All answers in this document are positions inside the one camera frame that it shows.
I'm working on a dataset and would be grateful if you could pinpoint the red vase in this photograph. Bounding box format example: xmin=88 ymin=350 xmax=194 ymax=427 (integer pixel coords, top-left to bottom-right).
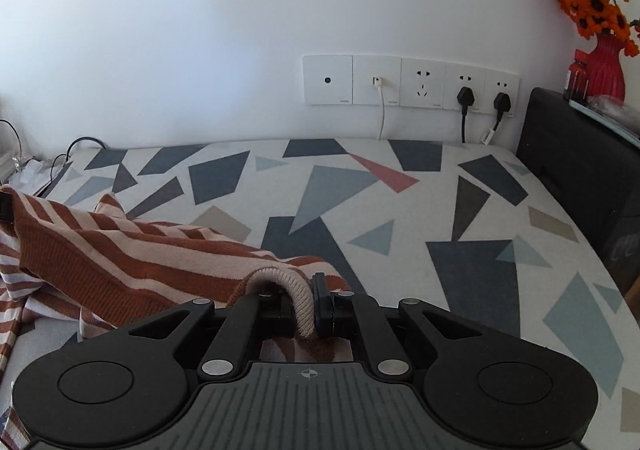
xmin=585 ymin=33 xmax=627 ymax=102

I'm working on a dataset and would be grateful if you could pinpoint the white charging cable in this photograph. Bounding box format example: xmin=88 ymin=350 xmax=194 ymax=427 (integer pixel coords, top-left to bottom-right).
xmin=372 ymin=76 xmax=386 ymax=140

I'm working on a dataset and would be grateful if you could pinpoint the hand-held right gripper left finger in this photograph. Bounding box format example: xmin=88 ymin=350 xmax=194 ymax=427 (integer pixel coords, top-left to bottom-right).
xmin=129 ymin=293 xmax=297 ymax=377

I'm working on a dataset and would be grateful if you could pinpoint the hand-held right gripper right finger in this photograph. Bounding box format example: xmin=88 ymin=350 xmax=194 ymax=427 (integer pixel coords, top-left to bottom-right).
xmin=312 ymin=273 xmax=501 ymax=377

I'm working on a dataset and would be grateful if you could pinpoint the brown glass bottle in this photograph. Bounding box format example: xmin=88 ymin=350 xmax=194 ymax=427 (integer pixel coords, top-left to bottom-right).
xmin=563 ymin=49 xmax=591 ymax=101

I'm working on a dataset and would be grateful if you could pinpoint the orange white striped sweater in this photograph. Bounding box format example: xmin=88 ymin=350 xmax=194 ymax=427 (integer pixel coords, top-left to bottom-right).
xmin=0 ymin=184 xmax=354 ymax=450

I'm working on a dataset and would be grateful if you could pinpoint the thin light book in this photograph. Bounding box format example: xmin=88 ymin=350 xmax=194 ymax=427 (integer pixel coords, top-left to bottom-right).
xmin=569 ymin=98 xmax=640 ymax=148

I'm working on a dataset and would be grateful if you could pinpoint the white wall socket panel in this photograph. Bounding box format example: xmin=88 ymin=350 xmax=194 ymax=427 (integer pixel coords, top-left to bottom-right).
xmin=302 ymin=55 xmax=356 ymax=106

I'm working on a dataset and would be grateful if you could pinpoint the black cabinet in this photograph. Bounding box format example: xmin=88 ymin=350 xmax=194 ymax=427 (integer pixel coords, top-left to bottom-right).
xmin=515 ymin=87 xmax=640 ymax=296

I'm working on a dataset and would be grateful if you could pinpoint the clear plastic bag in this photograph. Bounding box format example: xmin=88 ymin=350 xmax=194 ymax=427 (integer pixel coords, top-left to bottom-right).
xmin=587 ymin=94 xmax=640 ymax=123

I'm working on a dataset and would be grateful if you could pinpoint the black power plug with tag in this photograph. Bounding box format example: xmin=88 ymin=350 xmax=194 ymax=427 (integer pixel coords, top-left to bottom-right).
xmin=481 ymin=91 xmax=512 ymax=147

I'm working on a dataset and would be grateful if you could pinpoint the white five-hole wall socket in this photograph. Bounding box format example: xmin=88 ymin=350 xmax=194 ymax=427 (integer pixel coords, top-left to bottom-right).
xmin=400 ymin=58 xmax=447 ymax=110

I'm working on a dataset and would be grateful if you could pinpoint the white data wall socket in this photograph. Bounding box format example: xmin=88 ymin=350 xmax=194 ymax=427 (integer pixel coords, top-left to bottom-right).
xmin=352 ymin=55 xmax=403 ymax=107

